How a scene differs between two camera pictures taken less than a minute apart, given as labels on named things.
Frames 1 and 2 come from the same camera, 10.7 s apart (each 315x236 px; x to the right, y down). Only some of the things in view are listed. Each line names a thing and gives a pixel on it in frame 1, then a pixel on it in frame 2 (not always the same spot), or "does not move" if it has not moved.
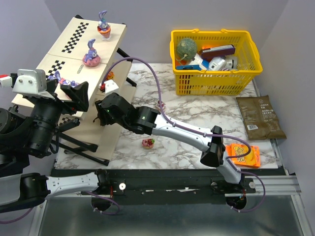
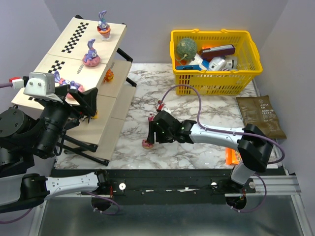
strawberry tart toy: x=147 y=143 does not move
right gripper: x=100 y=113 -> x=152 y=131
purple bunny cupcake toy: x=103 y=28 does not move
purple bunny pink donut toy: x=62 y=80 does not move
